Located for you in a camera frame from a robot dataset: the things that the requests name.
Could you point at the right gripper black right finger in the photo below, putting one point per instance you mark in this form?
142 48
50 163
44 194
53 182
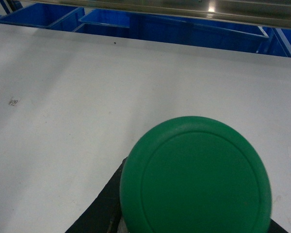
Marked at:
276 228

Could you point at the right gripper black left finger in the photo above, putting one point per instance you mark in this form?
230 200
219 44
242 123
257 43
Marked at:
104 214

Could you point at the green mushroom push button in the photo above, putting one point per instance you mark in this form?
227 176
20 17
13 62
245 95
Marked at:
194 174

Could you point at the blue bins under shelf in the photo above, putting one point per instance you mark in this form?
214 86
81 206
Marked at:
167 29

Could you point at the stainless steel roller shelf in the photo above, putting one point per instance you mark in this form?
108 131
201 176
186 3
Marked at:
270 13

